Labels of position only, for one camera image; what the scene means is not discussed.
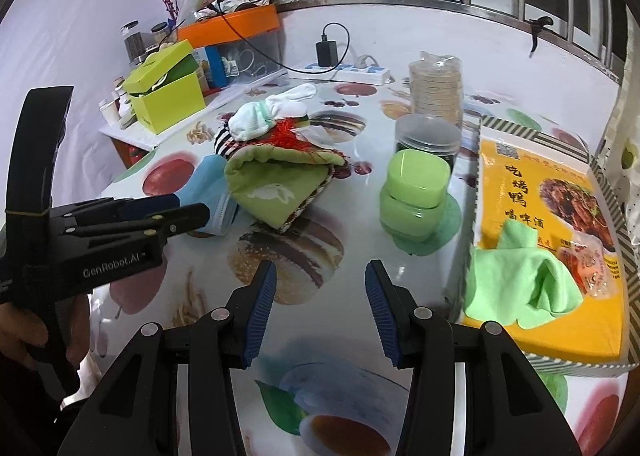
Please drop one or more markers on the small white bottles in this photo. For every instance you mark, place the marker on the small white bottles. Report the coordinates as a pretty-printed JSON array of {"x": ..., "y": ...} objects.
[{"x": 107, "y": 111}]

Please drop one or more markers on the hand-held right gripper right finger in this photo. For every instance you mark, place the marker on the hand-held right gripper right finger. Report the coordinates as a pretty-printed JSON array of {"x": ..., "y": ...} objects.
[{"x": 382, "y": 316}]

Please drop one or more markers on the clear plastic jar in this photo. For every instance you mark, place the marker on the clear plastic jar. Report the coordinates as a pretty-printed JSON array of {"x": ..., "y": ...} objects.
[{"x": 425, "y": 136}]

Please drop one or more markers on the white plug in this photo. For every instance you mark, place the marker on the white plug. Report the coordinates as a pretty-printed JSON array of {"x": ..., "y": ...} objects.
[{"x": 365, "y": 59}]

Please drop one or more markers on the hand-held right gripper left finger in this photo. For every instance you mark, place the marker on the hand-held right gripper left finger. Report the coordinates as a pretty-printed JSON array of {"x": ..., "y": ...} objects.
[{"x": 260, "y": 311}]

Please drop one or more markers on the black and white striped sock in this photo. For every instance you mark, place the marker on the black and white striped sock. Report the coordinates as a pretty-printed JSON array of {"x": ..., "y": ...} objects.
[{"x": 222, "y": 141}]

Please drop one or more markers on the black clip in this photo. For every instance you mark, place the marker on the black clip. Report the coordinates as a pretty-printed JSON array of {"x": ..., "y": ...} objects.
[{"x": 537, "y": 26}]

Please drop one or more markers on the green cloth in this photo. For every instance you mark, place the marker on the green cloth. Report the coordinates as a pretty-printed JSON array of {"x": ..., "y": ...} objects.
[{"x": 515, "y": 281}]

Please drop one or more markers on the green cloth pouch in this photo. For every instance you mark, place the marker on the green cloth pouch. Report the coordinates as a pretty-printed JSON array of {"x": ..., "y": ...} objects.
[{"x": 270, "y": 186}]

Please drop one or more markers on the small glass jar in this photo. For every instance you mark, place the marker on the small glass jar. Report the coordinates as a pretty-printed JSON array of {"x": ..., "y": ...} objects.
[{"x": 160, "y": 34}]

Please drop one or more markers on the blue carton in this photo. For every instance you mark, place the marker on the blue carton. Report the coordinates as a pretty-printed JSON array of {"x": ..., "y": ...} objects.
[{"x": 215, "y": 66}]

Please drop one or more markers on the white and green sock ball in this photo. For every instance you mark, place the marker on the white and green sock ball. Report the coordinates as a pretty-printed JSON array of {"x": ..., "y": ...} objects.
[{"x": 247, "y": 124}]

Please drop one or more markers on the green jar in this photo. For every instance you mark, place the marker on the green jar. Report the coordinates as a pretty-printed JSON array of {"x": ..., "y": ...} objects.
[{"x": 412, "y": 186}]

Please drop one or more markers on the orange sauce packet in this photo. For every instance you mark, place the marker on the orange sauce packet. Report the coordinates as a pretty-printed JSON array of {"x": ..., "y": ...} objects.
[{"x": 595, "y": 266}]

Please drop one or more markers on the blue face mask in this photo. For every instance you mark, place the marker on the blue face mask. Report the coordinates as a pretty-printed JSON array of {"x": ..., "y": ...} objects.
[{"x": 210, "y": 176}]

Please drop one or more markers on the white power strip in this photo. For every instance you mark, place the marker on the white power strip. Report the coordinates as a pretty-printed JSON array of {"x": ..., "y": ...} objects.
[{"x": 360, "y": 72}]

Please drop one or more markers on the glass jar with black lid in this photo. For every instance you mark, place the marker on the glass jar with black lid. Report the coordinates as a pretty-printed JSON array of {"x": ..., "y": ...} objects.
[{"x": 132, "y": 44}]

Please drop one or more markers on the clear storage box orange lid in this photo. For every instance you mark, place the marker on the clear storage box orange lid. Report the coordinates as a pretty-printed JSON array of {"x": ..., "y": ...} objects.
[{"x": 235, "y": 21}]

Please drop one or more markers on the metal window railing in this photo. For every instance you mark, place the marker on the metal window railing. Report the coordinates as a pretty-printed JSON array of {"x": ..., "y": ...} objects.
[{"x": 400, "y": 1}]

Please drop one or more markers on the lime green cardboard box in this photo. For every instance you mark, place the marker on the lime green cardboard box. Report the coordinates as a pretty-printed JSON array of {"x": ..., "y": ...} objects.
[{"x": 175, "y": 96}]

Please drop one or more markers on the person's left hand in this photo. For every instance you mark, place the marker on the person's left hand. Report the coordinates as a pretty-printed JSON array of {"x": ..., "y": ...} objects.
[{"x": 20, "y": 336}]

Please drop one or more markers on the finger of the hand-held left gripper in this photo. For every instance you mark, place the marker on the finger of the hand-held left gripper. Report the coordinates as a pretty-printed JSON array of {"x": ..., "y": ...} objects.
[
  {"x": 150, "y": 206},
  {"x": 190, "y": 217}
]

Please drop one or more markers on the yellow printed cardboard box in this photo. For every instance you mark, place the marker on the yellow printed cardboard box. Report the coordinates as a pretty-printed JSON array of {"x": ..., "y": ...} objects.
[{"x": 525, "y": 176}]

